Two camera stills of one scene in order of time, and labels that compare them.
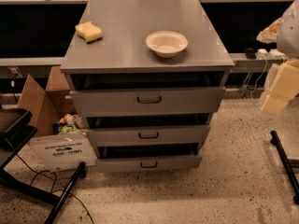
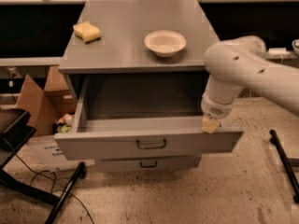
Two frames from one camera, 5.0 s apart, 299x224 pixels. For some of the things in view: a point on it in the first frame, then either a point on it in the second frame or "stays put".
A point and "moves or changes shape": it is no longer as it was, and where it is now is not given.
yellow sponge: (89, 32) stays put
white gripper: (290, 35) to (215, 109)
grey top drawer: (125, 102) moves or changes shape
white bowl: (167, 43) stays put
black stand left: (17, 127) stays put
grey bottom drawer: (120, 163) stays put
